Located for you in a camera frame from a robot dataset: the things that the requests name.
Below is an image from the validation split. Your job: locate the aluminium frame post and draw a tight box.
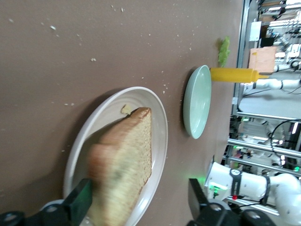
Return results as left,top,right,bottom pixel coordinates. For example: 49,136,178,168
235,0,250,113

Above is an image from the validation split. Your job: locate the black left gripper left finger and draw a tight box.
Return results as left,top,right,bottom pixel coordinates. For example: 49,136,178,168
0,178,94,226

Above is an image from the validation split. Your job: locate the brown cardboard board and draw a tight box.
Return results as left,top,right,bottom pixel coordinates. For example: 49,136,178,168
248,46,278,74

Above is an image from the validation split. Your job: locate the green lettuce leaf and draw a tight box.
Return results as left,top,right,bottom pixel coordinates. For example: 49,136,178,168
217,36,231,67

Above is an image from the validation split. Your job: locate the white paper sign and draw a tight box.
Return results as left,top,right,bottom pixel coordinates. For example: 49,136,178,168
250,21,262,42

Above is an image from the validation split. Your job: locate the yellow mustard squeeze bottle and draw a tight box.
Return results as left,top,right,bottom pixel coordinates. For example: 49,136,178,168
210,67,269,83

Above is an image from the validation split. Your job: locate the beige plate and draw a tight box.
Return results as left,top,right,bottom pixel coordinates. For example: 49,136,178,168
63,86,169,226

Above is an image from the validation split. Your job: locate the aluminium frame rail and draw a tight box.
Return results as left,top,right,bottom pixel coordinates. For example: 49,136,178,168
227,138,301,156

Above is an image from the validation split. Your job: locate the toasted bread slice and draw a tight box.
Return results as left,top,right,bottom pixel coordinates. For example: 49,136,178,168
87,107,152,226

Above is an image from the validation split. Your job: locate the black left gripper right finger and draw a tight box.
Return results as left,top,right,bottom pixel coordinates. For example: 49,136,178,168
188,178,276,226

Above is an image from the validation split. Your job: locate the mint green plate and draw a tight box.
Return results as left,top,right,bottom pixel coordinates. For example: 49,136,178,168
183,65,212,139

